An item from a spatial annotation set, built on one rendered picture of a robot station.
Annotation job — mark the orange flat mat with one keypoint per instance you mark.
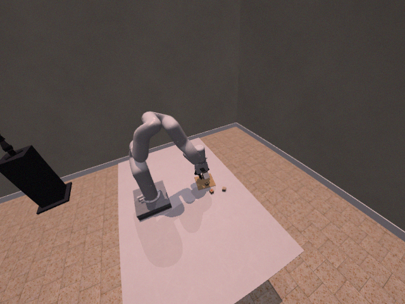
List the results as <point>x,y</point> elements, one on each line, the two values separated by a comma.
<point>201,185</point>

